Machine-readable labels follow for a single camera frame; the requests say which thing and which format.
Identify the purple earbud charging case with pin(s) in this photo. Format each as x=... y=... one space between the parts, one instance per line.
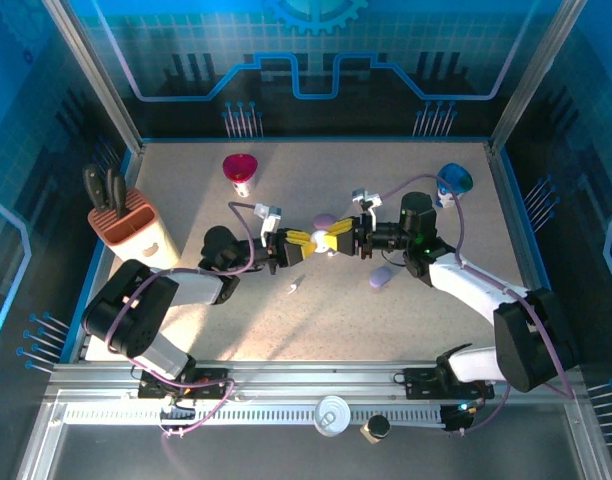
x=324 y=220

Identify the aluminium frame post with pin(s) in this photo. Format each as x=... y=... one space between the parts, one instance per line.
x=534 y=75
x=96 y=75

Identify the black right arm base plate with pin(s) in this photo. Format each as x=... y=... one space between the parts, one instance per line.
x=421 y=385

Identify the cup with blue lid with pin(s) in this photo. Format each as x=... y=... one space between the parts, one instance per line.
x=453 y=175

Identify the lavender earbud charging case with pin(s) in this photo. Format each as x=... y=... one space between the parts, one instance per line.
x=381 y=278

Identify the aluminium mounting rail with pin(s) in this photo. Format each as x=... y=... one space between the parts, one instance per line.
x=311 y=380

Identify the cup with magenta lid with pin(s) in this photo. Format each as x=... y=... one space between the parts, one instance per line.
x=240 y=167

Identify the terracotta and cream knife block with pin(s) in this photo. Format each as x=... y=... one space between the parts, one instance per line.
x=131 y=235

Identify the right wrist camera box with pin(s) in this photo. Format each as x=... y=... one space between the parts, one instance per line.
x=366 y=197

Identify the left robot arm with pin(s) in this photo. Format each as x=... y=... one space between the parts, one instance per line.
x=196 y=287

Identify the small black-lidded jar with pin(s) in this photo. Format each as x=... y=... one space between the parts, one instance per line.
x=376 y=427

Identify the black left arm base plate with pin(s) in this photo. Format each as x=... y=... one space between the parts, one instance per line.
x=211 y=387

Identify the aluminium table side rail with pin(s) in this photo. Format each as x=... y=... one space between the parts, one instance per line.
x=517 y=225

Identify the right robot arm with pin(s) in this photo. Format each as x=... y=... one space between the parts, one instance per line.
x=466 y=285

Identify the silver tin can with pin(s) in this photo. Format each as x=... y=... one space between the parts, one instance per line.
x=332 y=417

